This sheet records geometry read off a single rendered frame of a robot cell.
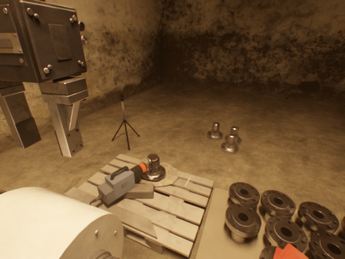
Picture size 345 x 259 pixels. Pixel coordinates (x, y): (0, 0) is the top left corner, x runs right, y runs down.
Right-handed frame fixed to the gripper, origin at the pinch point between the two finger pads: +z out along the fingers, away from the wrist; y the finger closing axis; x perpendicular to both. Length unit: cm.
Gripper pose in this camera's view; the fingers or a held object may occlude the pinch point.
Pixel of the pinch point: (46, 135)
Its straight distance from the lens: 56.7
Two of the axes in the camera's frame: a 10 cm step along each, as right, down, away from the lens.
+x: 2.6, -4.3, 8.7
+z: -0.1, 9.0, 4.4
